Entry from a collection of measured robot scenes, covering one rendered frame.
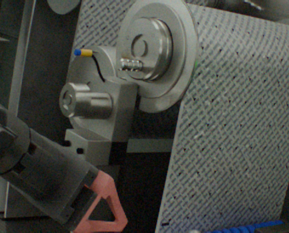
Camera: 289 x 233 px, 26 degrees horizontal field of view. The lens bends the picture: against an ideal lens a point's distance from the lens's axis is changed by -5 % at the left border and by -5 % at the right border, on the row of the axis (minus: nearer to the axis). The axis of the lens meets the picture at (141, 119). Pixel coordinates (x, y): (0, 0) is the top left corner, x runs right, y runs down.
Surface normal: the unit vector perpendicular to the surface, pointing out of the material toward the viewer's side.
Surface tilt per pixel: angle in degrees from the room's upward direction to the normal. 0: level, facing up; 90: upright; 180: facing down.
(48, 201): 59
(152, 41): 90
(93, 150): 90
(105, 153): 90
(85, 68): 90
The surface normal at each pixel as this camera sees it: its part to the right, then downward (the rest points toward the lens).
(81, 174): -0.58, -0.51
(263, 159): 0.60, 0.26
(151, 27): -0.78, -0.02
